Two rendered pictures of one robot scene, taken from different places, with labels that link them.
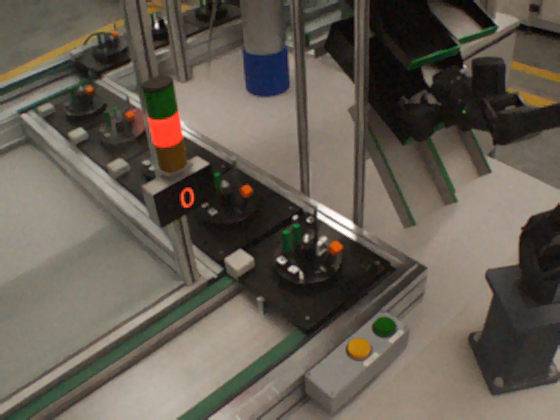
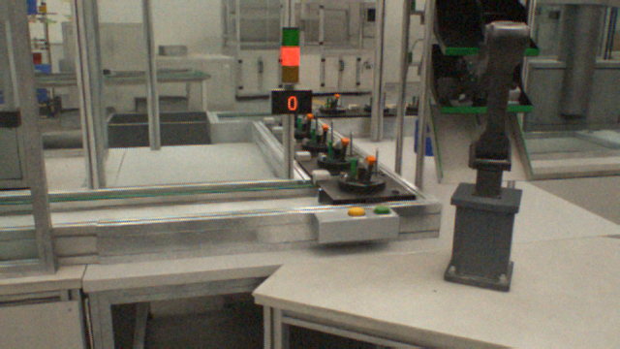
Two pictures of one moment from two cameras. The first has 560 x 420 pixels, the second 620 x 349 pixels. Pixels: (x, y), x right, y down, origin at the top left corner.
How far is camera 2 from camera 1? 0.98 m
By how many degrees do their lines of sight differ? 33
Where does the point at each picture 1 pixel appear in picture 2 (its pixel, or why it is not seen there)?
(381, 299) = (393, 205)
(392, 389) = (374, 259)
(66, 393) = (178, 194)
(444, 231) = not seen: hidden behind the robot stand
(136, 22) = not seen: outside the picture
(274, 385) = (292, 211)
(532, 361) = (477, 251)
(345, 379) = (335, 218)
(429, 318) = (434, 244)
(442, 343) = (432, 254)
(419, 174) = (465, 156)
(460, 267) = not seen: hidden behind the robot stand
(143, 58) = (287, 13)
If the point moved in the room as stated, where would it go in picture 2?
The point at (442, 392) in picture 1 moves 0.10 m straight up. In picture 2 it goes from (408, 269) to (411, 231)
